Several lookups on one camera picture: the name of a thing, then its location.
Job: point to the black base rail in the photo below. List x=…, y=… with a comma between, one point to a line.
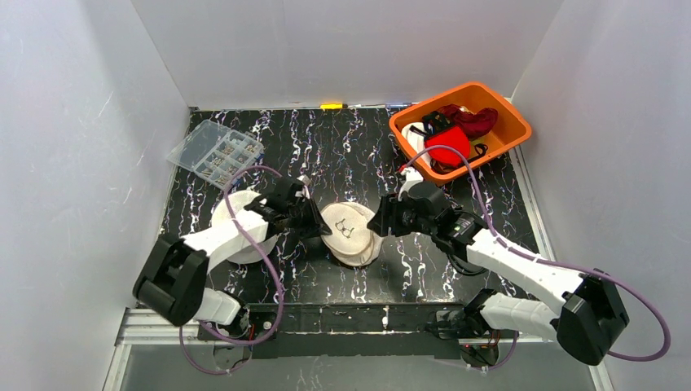
x=398, y=329

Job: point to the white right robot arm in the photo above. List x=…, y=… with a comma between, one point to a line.
x=583, y=313

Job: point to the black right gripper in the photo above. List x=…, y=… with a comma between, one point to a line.
x=390, y=214

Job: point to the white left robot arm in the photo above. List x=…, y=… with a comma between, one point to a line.
x=244, y=229

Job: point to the bright red bra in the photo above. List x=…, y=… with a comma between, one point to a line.
x=449, y=145

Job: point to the dark red bra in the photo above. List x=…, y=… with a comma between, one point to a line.
x=475, y=125

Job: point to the orange plastic bin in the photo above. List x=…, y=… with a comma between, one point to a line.
x=509, y=132

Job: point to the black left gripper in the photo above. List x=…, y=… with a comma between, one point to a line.
x=301, y=210

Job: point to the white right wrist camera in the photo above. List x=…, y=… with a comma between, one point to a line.
x=411, y=177

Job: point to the clear plastic screw box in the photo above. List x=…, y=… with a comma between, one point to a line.
x=215, y=153

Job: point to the yellow tape piece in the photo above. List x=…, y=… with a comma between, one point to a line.
x=332, y=106

